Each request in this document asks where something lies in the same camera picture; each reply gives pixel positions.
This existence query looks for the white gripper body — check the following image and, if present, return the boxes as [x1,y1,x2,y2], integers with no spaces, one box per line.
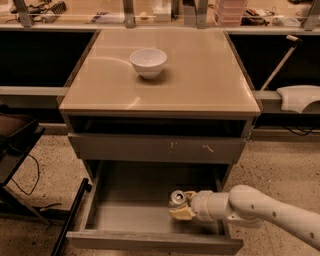
[191,190,233,222]

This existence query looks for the silver 7up soda can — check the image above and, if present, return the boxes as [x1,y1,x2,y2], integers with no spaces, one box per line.
[169,190,187,208]

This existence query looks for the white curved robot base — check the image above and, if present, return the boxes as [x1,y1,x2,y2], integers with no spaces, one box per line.
[276,85,320,114]

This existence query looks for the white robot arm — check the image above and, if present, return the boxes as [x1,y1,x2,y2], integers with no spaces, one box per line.
[169,185,320,250]

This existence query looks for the open grey middle drawer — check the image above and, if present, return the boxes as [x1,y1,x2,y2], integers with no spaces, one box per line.
[67,161,243,255]

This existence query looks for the closed grey upper drawer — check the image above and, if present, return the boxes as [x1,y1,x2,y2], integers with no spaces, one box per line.
[68,133,246,164]

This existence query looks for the grey drawer cabinet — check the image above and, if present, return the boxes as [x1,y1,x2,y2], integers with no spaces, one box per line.
[59,28,260,181]

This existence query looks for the black bar on floor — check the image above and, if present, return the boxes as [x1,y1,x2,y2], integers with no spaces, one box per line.
[51,178,92,256]

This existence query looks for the white ceramic bowl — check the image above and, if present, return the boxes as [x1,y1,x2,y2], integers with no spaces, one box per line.
[130,48,167,79]

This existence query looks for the black cart on left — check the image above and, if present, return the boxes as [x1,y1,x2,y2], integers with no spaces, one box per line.
[0,104,51,224]

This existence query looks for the pink stacked trays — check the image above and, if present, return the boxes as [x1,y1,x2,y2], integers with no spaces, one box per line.
[213,0,247,26]

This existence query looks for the white box on shelf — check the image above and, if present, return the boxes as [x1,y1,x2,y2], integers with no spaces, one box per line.
[152,0,171,22]

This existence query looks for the dark clutter right shelf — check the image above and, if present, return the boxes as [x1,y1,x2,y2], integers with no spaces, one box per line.
[241,9,270,26]

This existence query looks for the black tool clutter left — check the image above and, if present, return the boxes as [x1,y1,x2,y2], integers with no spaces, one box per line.
[10,0,67,23]

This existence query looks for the black cable under ledge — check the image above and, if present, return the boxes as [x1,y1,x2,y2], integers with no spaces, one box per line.
[283,125,320,136]

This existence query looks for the black cable on floor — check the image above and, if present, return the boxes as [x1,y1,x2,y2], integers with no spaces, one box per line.
[9,146,63,212]

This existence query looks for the metal post centre right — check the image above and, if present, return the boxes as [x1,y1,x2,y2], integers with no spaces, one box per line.
[196,0,208,29]

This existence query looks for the metal post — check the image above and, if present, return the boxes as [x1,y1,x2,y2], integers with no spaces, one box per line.
[301,0,320,31]
[196,0,208,29]
[122,0,135,28]
[12,0,34,28]

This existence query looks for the metal post centre left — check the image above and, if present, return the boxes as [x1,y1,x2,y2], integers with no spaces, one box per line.
[122,0,135,28]

